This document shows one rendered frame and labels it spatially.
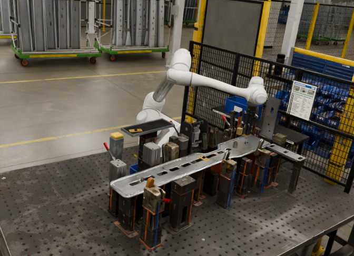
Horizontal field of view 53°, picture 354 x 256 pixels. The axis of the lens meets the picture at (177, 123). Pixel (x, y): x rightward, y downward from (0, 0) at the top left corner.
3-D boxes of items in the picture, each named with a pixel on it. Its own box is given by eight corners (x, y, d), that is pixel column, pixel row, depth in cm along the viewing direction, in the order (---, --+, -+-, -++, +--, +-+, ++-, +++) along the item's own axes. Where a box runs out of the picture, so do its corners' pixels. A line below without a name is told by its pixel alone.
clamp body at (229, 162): (224, 211, 241) (232, 166, 229) (211, 202, 250) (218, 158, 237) (233, 206, 248) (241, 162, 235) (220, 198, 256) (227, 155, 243)
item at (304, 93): (309, 122, 292) (318, 86, 281) (285, 113, 307) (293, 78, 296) (310, 121, 293) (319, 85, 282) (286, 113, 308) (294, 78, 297)
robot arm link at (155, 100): (138, 116, 314) (143, 97, 327) (156, 121, 319) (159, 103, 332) (174, 60, 256) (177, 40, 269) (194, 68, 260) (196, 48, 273)
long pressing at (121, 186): (128, 202, 191) (128, 199, 191) (106, 183, 206) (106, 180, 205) (272, 144, 282) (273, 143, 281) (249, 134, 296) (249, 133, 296)
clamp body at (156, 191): (151, 254, 197) (156, 198, 184) (135, 239, 207) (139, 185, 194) (166, 246, 204) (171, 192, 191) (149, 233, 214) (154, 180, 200)
